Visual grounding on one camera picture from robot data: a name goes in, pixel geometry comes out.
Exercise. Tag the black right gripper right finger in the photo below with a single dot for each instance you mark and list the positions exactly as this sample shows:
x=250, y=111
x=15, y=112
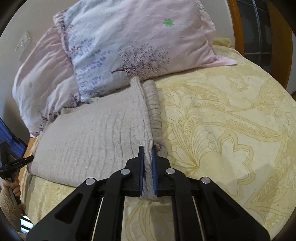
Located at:
x=167, y=181

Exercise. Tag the floral pillow lavender print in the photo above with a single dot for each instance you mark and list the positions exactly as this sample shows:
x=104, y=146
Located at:
x=110, y=42

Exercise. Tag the pink pillow behind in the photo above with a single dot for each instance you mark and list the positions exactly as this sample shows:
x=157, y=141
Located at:
x=45, y=84

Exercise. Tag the white wall switch plate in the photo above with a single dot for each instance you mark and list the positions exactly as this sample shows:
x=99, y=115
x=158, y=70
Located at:
x=23, y=42

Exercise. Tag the wooden headboard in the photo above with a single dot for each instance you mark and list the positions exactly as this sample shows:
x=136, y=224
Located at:
x=263, y=36

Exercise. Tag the person's left hand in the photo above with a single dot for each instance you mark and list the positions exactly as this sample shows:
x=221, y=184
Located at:
x=15, y=186

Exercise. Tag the blue window curtain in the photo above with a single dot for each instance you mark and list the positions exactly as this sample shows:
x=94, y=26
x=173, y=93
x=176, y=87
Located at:
x=16, y=145

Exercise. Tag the yellow patterned bedsheet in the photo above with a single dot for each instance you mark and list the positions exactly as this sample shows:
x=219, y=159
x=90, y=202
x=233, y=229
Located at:
x=235, y=125

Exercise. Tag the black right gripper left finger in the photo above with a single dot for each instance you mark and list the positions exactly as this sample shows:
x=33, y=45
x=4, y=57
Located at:
x=129, y=180

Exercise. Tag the beige cable-knit sweater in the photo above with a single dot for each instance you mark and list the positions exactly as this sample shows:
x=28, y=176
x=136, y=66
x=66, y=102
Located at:
x=97, y=138

